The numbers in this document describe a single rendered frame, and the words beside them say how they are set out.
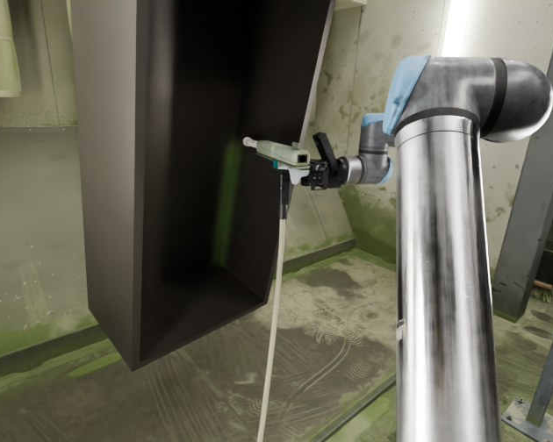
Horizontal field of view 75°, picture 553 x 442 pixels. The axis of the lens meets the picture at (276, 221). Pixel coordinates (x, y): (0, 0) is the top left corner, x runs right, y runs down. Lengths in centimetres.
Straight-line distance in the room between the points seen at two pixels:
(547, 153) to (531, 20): 72
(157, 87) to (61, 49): 119
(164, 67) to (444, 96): 93
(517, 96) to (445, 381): 39
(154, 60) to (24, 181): 122
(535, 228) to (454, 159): 210
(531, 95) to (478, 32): 210
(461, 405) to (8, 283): 196
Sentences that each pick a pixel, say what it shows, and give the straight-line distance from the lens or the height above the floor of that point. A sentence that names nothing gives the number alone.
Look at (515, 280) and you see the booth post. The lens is 272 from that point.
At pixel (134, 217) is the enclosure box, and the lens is 96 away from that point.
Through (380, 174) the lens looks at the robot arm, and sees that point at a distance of 117.
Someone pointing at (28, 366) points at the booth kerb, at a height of 7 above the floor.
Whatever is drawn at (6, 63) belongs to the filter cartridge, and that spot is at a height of 139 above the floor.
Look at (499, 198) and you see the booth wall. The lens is 263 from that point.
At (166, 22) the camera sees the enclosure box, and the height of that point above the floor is 150.
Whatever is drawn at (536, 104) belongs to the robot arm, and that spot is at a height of 131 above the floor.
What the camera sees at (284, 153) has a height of 116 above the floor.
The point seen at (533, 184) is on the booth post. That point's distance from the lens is 257.
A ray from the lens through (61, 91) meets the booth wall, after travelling 241.
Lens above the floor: 130
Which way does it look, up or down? 19 degrees down
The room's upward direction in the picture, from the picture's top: 2 degrees clockwise
